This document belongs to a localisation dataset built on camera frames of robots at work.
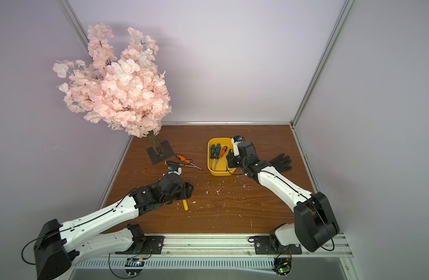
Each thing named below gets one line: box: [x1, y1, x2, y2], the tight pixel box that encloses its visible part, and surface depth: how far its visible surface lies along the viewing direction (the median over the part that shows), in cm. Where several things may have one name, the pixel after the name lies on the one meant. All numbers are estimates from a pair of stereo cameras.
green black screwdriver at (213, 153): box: [209, 144, 216, 167], surface depth 105 cm
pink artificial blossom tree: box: [53, 22, 172, 138], surface depth 61 cm
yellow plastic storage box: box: [206, 137, 237, 177], surface depth 103 cm
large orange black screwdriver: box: [175, 154, 203, 171], surface depth 102 cm
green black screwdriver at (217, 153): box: [213, 143, 221, 172], surface depth 105 cm
